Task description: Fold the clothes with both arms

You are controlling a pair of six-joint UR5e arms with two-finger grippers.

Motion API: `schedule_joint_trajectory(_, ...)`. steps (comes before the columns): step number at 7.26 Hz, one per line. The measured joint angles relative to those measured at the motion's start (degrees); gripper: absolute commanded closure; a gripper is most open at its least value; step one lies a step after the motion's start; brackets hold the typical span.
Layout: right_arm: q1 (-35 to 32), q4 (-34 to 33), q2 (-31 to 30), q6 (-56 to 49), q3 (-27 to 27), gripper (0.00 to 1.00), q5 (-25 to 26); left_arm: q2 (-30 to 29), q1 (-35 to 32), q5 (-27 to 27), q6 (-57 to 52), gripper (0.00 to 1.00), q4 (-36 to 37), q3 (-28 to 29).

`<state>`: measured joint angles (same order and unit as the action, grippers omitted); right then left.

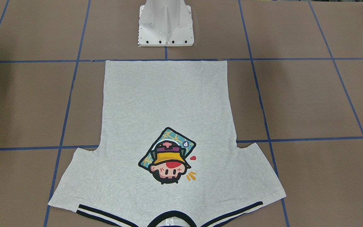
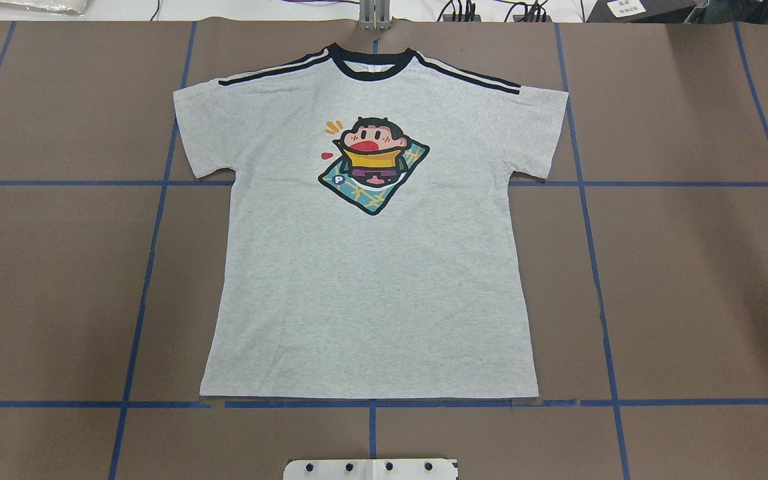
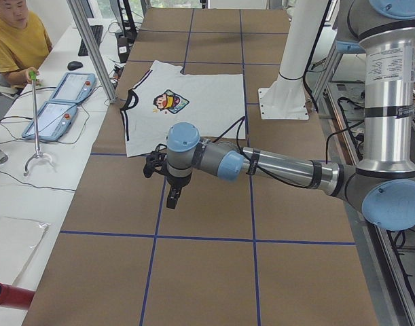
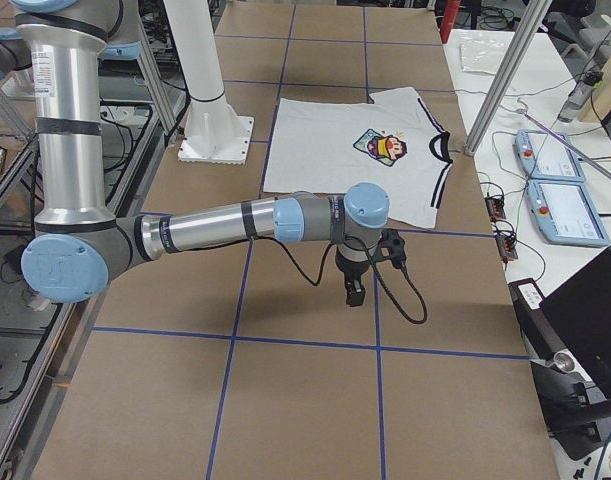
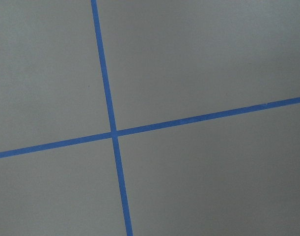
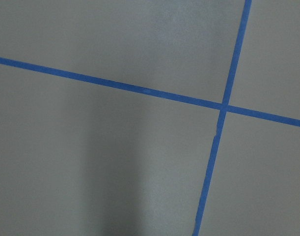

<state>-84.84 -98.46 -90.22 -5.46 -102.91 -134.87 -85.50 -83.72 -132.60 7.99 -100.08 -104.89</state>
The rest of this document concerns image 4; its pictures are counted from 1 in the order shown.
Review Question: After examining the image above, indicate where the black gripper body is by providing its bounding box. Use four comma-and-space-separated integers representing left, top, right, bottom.
335, 249, 369, 291

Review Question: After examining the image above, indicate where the grey cartoon print t-shirt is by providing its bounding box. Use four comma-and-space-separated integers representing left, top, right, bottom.
263, 87, 453, 229

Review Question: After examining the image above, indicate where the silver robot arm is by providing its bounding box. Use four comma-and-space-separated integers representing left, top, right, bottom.
14, 1, 389, 306
0, 27, 34, 91

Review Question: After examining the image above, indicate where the lower orange circuit board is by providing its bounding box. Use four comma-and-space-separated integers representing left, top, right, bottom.
495, 231, 518, 264

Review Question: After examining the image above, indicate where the orange circuit board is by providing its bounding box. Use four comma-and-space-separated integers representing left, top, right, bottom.
484, 196, 506, 222
495, 231, 518, 264

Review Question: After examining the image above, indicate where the upper orange circuit board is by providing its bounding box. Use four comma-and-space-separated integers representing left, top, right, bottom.
484, 196, 506, 222

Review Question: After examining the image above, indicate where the lower blue teach pendant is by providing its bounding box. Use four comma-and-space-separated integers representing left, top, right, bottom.
527, 180, 611, 248

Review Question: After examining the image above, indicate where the blue teach pendant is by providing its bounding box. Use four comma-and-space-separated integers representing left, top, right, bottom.
527, 180, 611, 248
514, 129, 585, 183

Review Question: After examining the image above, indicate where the upper blue teach pendant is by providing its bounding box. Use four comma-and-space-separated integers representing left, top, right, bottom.
514, 129, 585, 183

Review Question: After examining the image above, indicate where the black laptop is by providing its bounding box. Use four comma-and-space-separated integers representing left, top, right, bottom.
540, 247, 611, 398

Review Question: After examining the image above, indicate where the clear plastic bag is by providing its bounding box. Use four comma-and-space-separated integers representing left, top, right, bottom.
460, 38, 508, 75

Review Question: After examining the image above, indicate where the black camera cable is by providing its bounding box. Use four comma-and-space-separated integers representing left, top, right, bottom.
252, 234, 428, 325

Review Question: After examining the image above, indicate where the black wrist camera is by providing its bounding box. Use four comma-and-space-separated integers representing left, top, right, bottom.
374, 228, 407, 270

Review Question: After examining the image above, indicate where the white central pedestal column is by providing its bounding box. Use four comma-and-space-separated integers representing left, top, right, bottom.
164, 0, 254, 165

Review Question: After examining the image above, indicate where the aluminium frame post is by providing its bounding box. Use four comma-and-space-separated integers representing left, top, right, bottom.
464, 0, 552, 156

